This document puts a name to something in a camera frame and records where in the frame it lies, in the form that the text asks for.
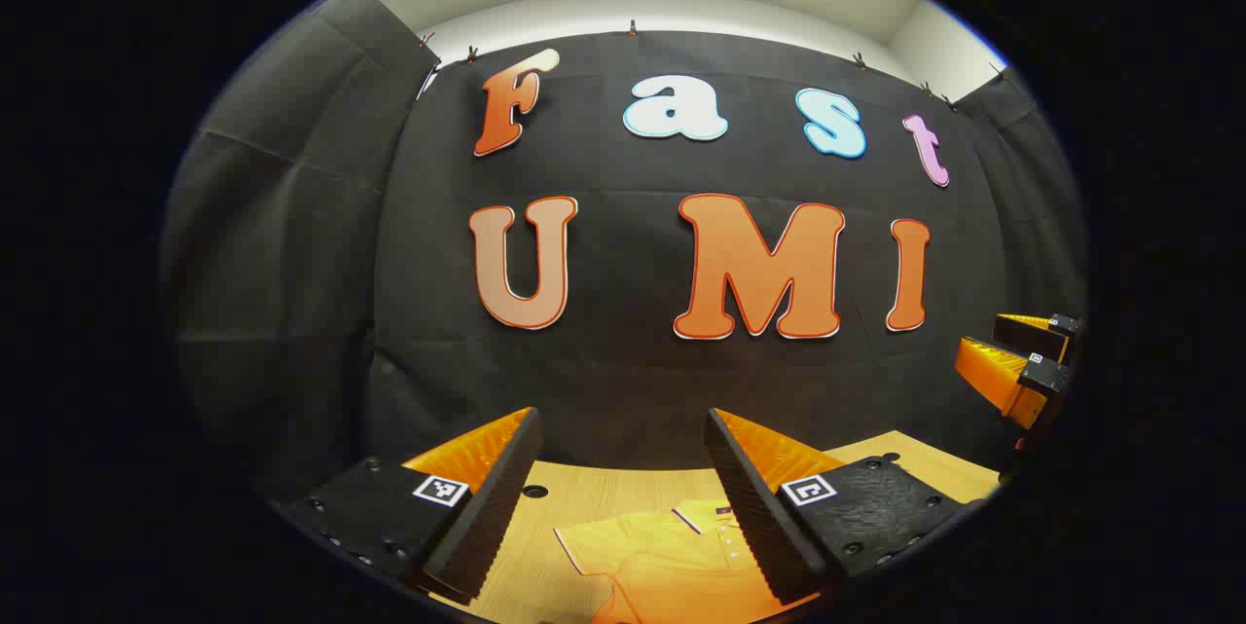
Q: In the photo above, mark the orange T-shirt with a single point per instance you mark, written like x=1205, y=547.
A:
x=662, y=566

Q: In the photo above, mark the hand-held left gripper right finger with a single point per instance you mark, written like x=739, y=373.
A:
x=759, y=517

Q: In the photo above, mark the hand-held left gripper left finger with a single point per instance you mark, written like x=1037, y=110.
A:
x=487, y=517

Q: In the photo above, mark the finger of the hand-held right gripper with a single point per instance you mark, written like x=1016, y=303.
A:
x=1046, y=379
x=1032, y=337

